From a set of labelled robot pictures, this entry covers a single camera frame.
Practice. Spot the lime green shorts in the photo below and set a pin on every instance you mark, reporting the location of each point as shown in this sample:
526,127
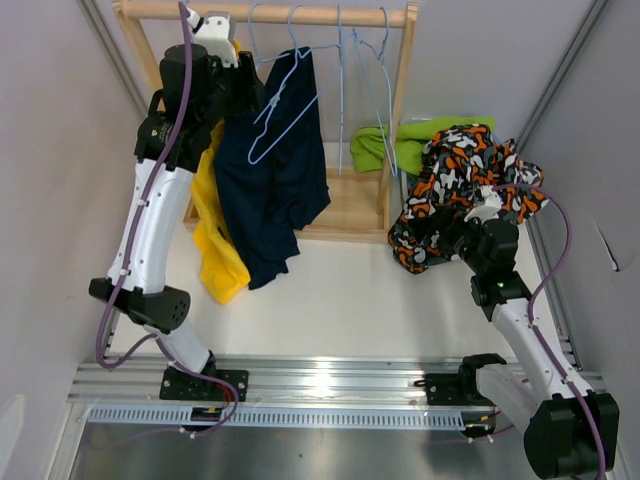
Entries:
370,145

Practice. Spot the camouflage patterned shorts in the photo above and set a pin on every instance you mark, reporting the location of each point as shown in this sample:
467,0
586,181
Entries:
462,166

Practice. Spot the blue hanger of camouflage shorts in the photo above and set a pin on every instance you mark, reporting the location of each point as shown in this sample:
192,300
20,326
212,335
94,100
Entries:
268,111

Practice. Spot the blue hanger of green shorts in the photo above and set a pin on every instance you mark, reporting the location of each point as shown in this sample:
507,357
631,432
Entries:
331,96

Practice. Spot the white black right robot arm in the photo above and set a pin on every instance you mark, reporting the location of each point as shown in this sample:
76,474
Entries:
568,427

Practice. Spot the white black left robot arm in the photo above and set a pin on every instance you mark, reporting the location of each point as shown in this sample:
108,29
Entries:
197,91

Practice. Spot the navy blue shorts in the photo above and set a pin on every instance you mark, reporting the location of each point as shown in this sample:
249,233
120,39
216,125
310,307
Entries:
265,205

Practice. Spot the yellow shorts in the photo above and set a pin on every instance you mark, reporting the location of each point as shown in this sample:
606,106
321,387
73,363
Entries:
222,271

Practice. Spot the blue hanger of navy shorts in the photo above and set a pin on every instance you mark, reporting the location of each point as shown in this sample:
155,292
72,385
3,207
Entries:
260,60

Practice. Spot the wooden clothes rack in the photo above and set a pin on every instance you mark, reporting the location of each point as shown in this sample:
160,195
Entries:
360,209

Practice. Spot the aluminium mounting rail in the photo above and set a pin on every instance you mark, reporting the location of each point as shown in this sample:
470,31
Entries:
297,382

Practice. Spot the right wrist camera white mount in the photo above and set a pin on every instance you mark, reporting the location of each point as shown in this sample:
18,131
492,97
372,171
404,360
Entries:
486,205

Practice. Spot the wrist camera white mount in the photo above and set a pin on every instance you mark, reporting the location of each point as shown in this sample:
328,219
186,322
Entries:
214,31
486,205

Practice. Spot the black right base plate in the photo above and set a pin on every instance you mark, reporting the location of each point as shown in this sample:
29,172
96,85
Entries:
450,390

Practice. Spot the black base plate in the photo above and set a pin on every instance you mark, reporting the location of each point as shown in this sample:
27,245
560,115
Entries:
180,386
450,390

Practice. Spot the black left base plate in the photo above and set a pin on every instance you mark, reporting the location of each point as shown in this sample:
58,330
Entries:
180,386

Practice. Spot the slotted grey cable duct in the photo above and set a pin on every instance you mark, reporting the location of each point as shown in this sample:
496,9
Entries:
438,420

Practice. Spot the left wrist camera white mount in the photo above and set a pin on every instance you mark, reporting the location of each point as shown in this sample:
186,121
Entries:
214,31

